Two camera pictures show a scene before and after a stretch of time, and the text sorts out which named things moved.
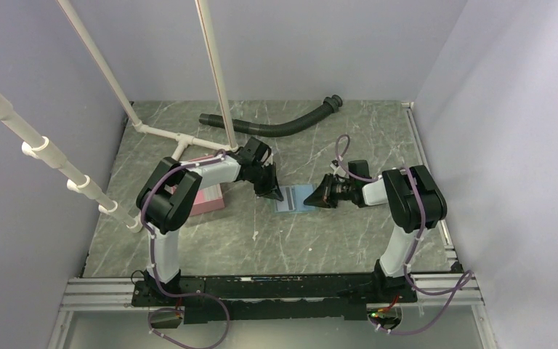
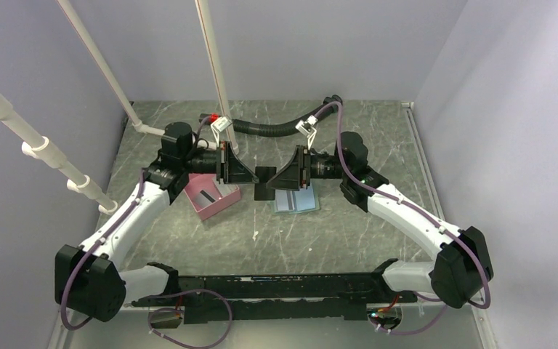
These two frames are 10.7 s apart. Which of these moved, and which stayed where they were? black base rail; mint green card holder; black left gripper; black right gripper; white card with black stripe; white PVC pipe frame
Moved: black left gripper; black right gripper
Stayed: white card with black stripe; mint green card holder; white PVC pipe frame; black base rail
